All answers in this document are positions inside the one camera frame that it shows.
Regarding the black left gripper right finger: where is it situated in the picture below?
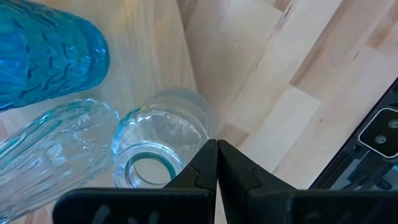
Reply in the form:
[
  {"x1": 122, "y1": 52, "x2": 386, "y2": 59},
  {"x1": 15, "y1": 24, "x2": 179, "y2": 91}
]
[{"x1": 217, "y1": 139, "x2": 398, "y2": 224}]

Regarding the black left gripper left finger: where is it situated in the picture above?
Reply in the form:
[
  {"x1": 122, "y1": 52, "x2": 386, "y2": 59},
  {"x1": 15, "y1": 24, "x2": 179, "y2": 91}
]
[{"x1": 52, "y1": 139, "x2": 218, "y2": 224}]

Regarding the large clear fluted glass jar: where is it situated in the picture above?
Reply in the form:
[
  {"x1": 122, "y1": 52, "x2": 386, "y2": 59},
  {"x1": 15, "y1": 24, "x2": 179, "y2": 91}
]
[{"x1": 111, "y1": 88, "x2": 215, "y2": 190}]

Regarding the clear conical glass bottle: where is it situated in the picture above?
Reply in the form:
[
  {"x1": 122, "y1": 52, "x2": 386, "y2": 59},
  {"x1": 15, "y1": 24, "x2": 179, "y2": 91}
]
[{"x1": 0, "y1": 98, "x2": 121, "y2": 223}]

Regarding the teal lattice-pattern glass vase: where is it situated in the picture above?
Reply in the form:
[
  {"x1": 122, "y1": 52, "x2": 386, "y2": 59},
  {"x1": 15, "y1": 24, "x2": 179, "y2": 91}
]
[{"x1": 0, "y1": 0, "x2": 111, "y2": 113}]

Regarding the black aluminium table frame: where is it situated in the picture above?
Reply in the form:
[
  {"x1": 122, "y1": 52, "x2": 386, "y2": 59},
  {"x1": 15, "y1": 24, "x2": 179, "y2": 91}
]
[{"x1": 309, "y1": 77, "x2": 398, "y2": 191}]

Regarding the small black depth camera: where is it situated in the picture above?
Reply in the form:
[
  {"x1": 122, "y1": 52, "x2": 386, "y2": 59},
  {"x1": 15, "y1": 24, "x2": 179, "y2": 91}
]
[{"x1": 357, "y1": 107, "x2": 398, "y2": 159}]

